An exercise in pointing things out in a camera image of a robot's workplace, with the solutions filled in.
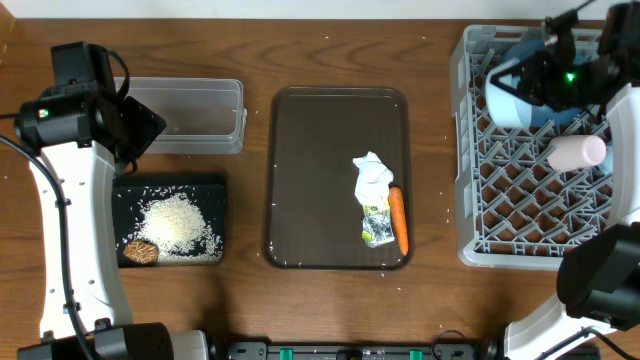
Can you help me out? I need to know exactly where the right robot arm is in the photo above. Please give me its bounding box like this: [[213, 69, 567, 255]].
[[488, 1, 639, 360]]

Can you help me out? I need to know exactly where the foil wrapper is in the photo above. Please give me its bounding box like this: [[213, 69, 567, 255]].
[[362, 202, 395, 248]]

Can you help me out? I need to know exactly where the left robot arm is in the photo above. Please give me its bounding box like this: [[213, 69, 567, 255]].
[[11, 42, 210, 359]]

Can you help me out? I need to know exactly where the black waste tray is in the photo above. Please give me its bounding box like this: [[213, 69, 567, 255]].
[[110, 172, 227, 268]]

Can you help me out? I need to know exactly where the clear plastic bin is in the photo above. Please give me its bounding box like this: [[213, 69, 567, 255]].
[[128, 77, 247, 155]]

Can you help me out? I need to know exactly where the orange carrot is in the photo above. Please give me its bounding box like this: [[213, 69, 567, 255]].
[[388, 187, 409, 256]]

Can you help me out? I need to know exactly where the dark blue plate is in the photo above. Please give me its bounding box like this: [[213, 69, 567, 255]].
[[503, 39, 583, 127]]

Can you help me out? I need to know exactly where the light blue bowl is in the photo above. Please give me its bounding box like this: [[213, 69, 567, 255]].
[[484, 58, 533, 129]]

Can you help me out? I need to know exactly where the white napkin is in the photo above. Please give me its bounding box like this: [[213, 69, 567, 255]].
[[353, 151, 394, 207]]

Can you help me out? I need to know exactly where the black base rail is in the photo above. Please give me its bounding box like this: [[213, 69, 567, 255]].
[[216, 341, 502, 360]]

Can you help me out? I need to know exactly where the dark brown serving tray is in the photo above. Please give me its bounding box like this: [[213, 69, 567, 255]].
[[262, 86, 413, 271]]

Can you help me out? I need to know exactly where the pink cup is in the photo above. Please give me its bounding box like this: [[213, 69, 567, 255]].
[[547, 135, 607, 172]]

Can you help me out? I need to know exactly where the brown food scrap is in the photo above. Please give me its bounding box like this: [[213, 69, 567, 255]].
[[123, 240, 159, 265]]

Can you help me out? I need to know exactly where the pile of white rice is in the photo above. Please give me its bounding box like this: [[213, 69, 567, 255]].
[[119, 187, 224, 264]]

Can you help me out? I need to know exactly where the grey dishwasher rack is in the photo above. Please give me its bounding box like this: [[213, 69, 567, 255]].
[[450, 25, 613, 271]]

